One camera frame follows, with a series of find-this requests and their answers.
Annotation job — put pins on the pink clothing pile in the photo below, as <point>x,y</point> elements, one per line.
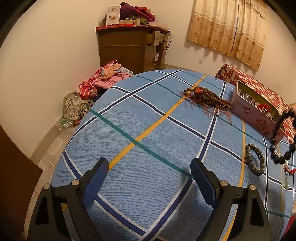
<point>111,78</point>

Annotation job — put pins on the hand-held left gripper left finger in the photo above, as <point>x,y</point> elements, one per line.
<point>96,180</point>

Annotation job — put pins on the flat red box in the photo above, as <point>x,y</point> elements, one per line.
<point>111,27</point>

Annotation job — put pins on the pink tin box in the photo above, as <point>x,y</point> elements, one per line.
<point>249,113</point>

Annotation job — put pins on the blue checked tablecloth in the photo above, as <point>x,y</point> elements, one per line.
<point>150,120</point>

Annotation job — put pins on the brown wooden door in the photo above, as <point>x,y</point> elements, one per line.
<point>13,176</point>

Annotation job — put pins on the grey floral cloth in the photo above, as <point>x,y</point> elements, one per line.
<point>76,106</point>

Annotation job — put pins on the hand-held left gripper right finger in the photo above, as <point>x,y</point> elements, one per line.
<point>205,183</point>

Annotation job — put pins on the white cardboard box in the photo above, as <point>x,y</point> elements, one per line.
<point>112,15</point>

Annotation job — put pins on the red plaid cloth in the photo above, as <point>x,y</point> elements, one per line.
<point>86,89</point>

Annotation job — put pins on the brown wooden cabinet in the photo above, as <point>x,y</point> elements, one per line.
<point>122,51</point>

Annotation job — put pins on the red printed bed blanket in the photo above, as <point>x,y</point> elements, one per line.
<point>252,81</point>

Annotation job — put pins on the clear plastic wrapper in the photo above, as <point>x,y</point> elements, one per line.
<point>66,123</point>

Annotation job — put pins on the pile of clothes on cabinet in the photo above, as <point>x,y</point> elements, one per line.
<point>138,12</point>

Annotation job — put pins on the beige patterned curtain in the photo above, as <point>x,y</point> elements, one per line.
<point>224,30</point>

